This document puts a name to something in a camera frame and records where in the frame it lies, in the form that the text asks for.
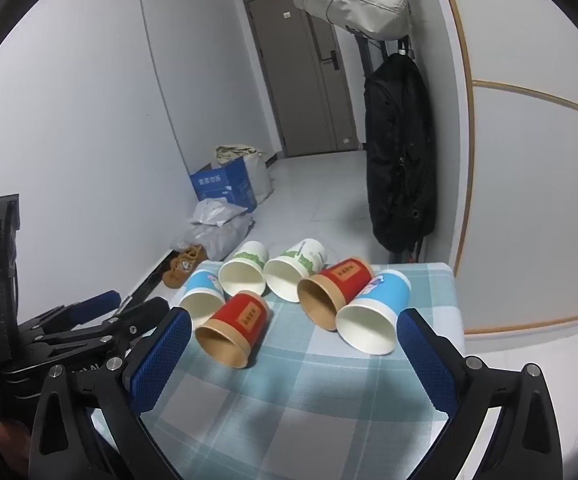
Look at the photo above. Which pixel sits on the black backpack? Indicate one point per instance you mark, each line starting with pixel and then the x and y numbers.
pixel 399 160

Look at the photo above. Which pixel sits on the grey door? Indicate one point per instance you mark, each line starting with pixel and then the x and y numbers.
pixel 294 85

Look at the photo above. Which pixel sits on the blue cardboard box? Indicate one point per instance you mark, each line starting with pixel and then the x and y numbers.
pixel 219 185

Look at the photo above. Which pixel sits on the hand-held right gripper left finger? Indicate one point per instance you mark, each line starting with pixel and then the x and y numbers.
pixel 161 360

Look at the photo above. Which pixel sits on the white plastic sack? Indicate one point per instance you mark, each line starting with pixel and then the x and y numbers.
pixel 261 180

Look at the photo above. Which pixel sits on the brown plush slipper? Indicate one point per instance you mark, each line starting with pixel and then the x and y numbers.
pixel 178 272
pixel 194 255

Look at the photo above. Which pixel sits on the grey plastic bag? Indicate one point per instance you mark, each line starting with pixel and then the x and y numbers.
pixel 219 237
pixel 219 211

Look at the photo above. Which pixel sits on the blue paper cup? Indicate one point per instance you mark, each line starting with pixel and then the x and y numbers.
pixel 204 285
pixel 381 290

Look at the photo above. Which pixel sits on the red paper cup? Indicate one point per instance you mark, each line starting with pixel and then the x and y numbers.
pixel 241 315
pixel 344 275

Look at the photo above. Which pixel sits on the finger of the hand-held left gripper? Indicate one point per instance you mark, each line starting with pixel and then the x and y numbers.
pixel 141 311
pixel 100 303

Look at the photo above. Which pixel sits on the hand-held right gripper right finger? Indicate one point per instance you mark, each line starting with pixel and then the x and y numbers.
pixel 426 360

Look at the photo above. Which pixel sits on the blue checked tablecloth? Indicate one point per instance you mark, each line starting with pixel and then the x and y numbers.
pixel 294 390

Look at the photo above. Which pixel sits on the white green paper cup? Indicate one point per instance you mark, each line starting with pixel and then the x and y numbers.
pixel 249 256
pixel 305 255

